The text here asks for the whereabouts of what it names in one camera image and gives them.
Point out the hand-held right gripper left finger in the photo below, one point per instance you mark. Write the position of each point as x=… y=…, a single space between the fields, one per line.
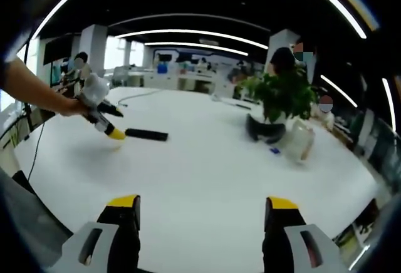
x=97 y=248

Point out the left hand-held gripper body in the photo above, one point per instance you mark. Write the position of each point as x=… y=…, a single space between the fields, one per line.
x=95 y=88

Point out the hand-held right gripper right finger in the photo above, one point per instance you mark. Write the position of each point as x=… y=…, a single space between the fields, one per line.
x=297 y=248

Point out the black remote control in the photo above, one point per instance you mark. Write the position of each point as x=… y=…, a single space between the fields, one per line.
x=147 y=135

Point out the person's left hand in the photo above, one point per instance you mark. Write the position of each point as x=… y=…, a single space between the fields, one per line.
x=73 y=107

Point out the grey office chair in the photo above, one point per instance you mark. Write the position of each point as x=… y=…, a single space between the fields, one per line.
x=120 y=77

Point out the black monitor on stand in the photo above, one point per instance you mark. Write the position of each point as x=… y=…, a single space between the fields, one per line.
x=58 y=50

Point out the blue water jug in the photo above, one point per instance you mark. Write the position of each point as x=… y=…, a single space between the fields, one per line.
x=161 y=68

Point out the black pole stand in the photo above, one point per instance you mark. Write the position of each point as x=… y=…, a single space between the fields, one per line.
x=29 y=110

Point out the person's grey clothing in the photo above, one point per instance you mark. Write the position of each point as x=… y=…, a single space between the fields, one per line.
x=28 y=219

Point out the small blue object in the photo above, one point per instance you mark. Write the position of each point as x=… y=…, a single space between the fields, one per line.
x=274 y=150

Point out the clear plastic jar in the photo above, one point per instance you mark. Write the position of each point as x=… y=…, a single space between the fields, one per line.
x=299 y=143

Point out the curved ceiling light strip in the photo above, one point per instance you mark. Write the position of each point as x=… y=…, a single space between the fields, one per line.
x=197 y=46
x=191 y=31

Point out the thin black pen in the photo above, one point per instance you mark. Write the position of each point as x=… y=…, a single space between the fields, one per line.
x=242 y=106

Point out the green potted plant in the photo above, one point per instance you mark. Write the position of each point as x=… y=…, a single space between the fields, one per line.
x=282 y=94

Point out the short ceiling light strip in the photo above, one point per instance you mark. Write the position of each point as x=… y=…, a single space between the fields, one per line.
x=338 y=90
x=389 y=104

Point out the long curved ceiling light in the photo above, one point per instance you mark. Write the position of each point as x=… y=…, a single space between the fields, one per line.
x=332 y=0

